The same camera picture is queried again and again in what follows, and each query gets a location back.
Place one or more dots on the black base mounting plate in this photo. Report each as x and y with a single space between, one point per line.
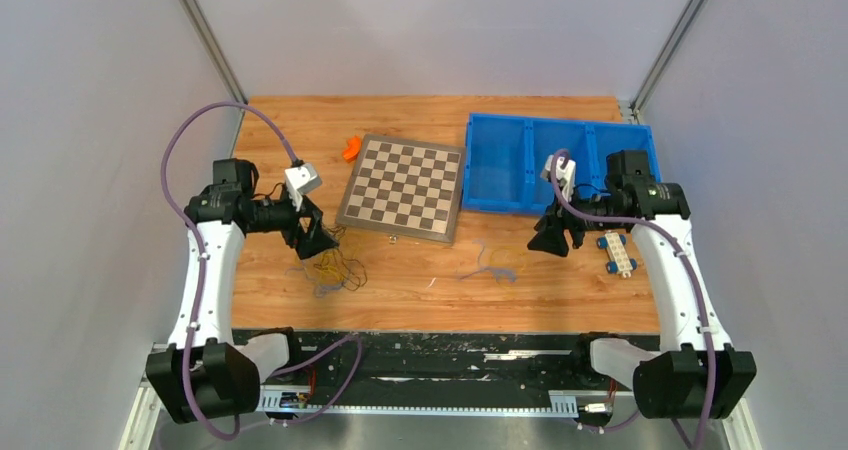
441 370

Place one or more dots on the blue plastic divided bin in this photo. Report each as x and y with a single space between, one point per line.
506 154

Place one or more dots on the wooden chessboard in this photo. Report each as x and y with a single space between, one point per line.
406 188

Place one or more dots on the right aluminium frame post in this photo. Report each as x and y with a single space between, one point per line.
679 31

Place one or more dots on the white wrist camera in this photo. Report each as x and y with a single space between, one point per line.
560 173
299 181

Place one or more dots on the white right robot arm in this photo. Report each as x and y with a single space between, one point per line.
696 371

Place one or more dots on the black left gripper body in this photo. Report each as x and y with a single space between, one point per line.
277 216

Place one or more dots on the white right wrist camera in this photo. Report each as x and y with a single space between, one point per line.
560 173

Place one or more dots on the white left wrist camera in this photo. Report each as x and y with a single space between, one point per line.
299 181

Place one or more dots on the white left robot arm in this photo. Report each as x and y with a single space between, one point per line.
202 374

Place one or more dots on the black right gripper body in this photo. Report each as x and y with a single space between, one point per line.
577 228

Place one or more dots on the orange plastic piece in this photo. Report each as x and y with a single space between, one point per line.
353 149

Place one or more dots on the white toy car blue wheels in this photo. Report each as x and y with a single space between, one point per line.
619 262

